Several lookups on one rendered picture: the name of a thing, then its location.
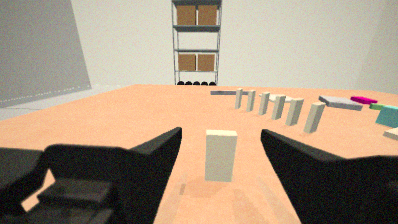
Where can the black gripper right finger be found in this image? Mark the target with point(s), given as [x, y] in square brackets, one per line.
[325, 188]

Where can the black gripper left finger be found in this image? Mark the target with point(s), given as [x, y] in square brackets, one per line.
[140, 174]

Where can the small green block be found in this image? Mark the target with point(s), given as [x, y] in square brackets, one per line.
[376, 106]

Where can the magenta flat block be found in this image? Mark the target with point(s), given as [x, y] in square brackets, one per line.
[363, 100]

